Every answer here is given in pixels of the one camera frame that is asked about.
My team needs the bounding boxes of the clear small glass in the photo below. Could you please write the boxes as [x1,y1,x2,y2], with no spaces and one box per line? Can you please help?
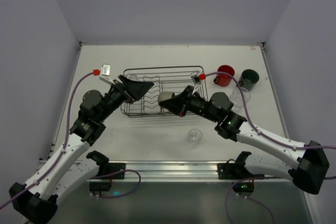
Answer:
[187,129,203,148]
[127,74,139,81]

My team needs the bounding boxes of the beige small cup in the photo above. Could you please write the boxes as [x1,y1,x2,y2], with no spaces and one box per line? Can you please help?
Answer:
[157,91,175,113]

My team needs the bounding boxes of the red mug black handle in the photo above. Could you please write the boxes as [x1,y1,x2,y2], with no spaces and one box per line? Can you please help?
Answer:
[213,65,235,87]

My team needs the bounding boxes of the grey-green mug black handle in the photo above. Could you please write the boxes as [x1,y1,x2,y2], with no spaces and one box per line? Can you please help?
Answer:
[238,69,260,91]

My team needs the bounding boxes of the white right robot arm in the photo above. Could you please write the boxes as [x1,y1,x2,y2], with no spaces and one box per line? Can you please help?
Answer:
[157,86,330,195]

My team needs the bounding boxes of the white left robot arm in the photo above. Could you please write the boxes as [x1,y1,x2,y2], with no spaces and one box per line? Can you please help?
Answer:
[9,76,154,223]

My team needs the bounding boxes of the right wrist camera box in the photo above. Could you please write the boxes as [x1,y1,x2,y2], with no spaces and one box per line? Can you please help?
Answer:
[190,70,202,93]

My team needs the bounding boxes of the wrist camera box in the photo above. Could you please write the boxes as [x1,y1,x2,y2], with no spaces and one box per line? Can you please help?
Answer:
[99,63,114,85]
[190,70,202,93]

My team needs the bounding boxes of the dark wire dish rack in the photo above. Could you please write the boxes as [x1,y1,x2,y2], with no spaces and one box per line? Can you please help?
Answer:
[121,65,204,118]

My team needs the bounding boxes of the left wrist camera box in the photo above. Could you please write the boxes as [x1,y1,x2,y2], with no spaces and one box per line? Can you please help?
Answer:
[99,63,114,85]

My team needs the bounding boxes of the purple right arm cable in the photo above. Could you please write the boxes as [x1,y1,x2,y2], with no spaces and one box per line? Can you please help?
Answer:
[198,71,336,151]

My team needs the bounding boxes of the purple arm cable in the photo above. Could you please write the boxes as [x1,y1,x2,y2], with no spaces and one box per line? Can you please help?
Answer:
[198,71,336,151]
[0,69,101,209]

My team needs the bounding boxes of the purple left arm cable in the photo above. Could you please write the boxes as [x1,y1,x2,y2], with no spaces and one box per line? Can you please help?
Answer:
[0,69,101,209]

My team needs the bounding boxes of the aluminium table edge rail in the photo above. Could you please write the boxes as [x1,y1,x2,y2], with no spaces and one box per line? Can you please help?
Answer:
[121,161,240,183]

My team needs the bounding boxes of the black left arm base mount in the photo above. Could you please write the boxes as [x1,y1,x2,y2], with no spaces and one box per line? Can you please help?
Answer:
[86,151,141,199]

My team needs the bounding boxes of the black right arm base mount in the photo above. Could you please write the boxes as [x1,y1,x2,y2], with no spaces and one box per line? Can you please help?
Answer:
[216,151,276,224]

